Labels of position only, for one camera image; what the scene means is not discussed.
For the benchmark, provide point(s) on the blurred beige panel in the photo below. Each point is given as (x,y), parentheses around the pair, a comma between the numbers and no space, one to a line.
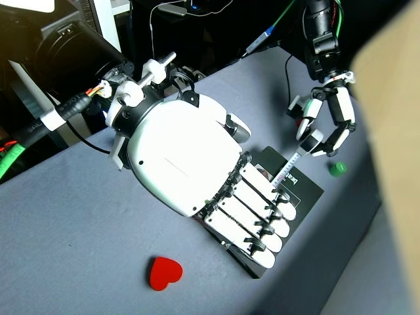
(393,131)

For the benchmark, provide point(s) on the grey round tape measure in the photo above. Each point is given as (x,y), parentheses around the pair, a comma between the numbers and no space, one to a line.
(288,165)

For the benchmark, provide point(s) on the red heart block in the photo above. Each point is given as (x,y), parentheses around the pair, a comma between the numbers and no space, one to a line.
(164,272)

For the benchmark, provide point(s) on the red cylinder block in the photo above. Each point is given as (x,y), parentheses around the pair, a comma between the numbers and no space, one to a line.
(299,123)

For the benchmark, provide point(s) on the grey hub device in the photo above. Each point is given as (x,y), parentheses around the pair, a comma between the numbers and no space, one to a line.
(174,10)

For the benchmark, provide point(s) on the white frame post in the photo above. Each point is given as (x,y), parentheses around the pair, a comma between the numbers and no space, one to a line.
(108,19)

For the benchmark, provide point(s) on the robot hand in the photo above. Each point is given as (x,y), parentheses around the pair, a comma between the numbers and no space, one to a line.
(183,154)
(344,105)

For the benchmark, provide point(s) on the black Beatles book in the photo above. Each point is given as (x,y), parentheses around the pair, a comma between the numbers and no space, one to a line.
(311,193)

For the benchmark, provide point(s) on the green cylinder block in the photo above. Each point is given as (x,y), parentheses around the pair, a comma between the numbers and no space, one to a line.
(338,169)

